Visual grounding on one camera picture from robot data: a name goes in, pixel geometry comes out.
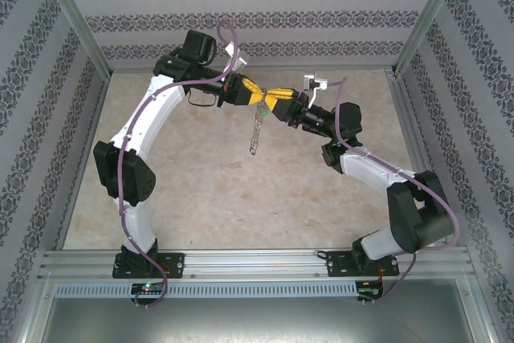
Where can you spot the metal band with key rings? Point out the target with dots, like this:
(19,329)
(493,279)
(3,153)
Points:
(257,134)

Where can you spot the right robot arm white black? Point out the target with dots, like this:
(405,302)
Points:
(373,166)

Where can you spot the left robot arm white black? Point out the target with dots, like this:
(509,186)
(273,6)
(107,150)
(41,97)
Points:
(156,114)

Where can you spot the grey metal sheet panel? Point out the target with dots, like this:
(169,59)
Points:
(257,321)

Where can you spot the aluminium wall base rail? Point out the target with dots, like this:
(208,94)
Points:
(281,68)

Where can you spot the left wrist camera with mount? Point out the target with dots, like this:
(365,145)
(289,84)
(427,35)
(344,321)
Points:
(237,60)

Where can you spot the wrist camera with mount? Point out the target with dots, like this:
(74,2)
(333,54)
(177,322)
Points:
(315,81)
(237,60)

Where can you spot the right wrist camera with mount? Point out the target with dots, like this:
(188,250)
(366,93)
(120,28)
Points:
(315,81)

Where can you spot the aluminium side rail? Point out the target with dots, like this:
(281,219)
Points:
(82,158)
(407,118)

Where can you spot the aluminium corner post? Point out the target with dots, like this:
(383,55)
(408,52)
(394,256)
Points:
(427,17)
(76,17)

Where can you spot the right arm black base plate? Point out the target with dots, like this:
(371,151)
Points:
(337,264)

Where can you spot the aluminium mounting rail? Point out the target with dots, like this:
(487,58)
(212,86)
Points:
(257,264)

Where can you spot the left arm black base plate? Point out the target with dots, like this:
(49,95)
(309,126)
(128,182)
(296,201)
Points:
(174,264)

